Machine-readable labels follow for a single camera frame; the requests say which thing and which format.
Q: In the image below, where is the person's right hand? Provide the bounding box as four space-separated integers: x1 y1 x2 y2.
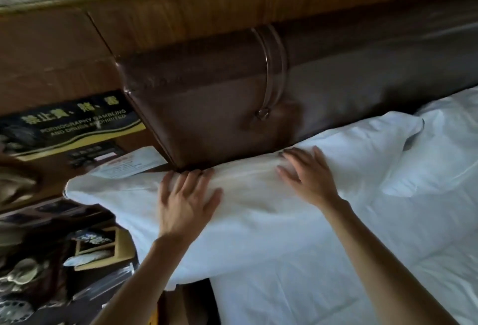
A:
276 146 350 214

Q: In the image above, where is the person's left hand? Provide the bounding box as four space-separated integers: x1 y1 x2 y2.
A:
157 168 224 249

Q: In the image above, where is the white pillow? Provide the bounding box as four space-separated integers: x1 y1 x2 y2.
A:
379 86 478 199
64 111 425 292

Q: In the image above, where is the white bed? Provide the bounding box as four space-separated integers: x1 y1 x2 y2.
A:
209 171 478 325

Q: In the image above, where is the white paper card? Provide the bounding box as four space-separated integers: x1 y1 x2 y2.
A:
89 145 169 179

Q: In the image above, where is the wooden tissue box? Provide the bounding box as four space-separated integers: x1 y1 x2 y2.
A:
73 226 136 271

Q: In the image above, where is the brown leather headboard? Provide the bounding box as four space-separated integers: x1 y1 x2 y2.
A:
116 0 478 171

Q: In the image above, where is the black remote control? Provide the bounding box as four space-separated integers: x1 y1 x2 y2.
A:
71 229 115 249

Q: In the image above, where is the small black plaque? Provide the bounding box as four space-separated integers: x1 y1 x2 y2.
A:
65 141 122 169

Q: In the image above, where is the clear acrylic holder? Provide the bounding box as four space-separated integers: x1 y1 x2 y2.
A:
73 263 135 301

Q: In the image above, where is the white tissue packet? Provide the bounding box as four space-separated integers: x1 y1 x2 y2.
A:
62 250 113 268

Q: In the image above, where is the black yellow warning sign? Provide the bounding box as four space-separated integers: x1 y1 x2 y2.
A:
0 91 146 161

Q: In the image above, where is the small grey cup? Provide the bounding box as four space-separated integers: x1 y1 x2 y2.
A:
7 257 40 286

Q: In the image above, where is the clear glass ashtray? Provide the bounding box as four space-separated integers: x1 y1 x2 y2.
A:
0 300 35 325

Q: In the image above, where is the brown leather headboard strap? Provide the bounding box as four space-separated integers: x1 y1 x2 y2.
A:
250 24 289 121

